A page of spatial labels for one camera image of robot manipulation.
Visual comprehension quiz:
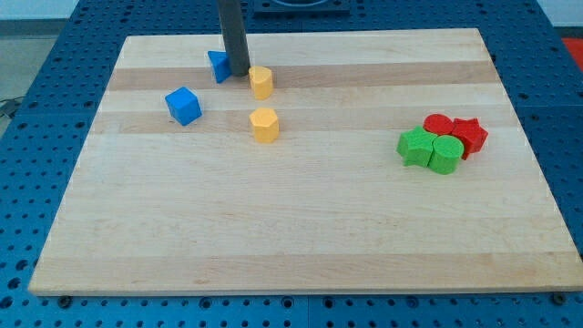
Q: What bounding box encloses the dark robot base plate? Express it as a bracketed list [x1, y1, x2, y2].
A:
[251, 0, 351, 16]

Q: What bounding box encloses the blue triangular block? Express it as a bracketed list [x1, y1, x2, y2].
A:
[208, 50, 231, 84]

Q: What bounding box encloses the yellow hexagon block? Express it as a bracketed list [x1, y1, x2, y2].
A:
[250, 108, 280, 143]

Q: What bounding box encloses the green cylinder block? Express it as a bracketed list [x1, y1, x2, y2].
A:
[427, 135, 465, 175]

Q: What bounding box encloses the blue cube block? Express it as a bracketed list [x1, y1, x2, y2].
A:
[165, 87, 202, 126]

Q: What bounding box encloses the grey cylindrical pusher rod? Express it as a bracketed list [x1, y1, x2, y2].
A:
[217, 0, 251, 77]

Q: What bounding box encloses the red cylinder block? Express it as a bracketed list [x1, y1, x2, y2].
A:
[423, 113, 455, 136]

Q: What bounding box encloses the light wooden board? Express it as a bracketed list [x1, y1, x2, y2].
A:
[28, 28, 582, 296]

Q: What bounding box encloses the red star block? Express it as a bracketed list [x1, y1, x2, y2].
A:
[451, 118, 488, 159]

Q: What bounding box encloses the green star block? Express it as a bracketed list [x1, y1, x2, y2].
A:
[396, 126, 438, 167]

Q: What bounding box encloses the yellow heart block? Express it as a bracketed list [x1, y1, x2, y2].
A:
[249, 66, 273, 100]

